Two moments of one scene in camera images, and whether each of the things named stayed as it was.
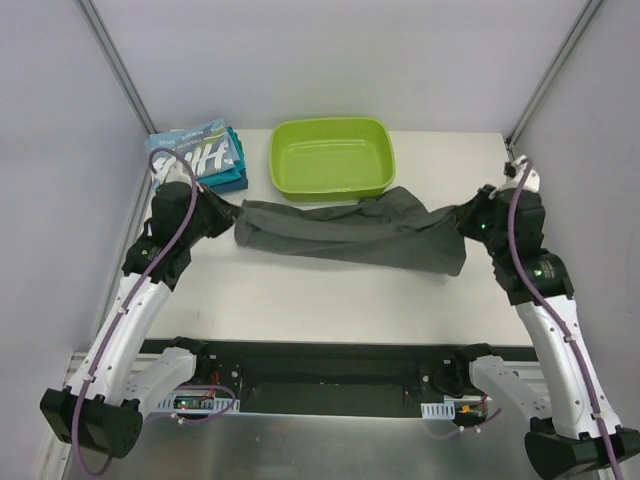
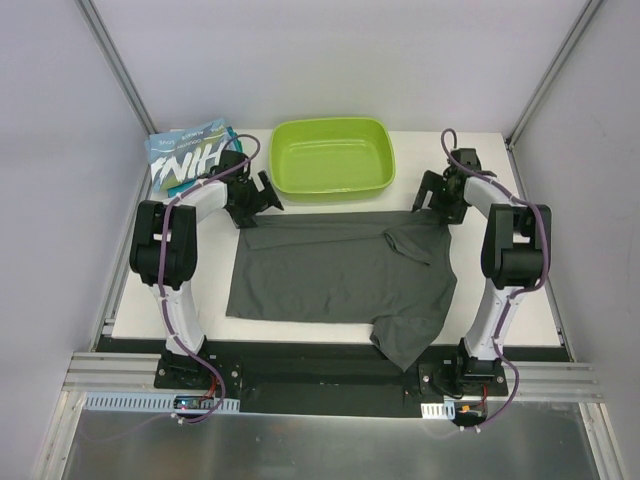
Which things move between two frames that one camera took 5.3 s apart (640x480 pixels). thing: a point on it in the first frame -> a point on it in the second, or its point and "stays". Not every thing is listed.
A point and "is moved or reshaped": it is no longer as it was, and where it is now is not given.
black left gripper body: (215, 210) -> (254, 197)
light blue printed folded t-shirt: (190, 153) stays
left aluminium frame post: (87, 9) stays
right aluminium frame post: (551, 73) stays
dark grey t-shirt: (394, 229) is moved or reshaped
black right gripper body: (470, 212) -> (439, 195)
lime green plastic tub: (331, 159) stays
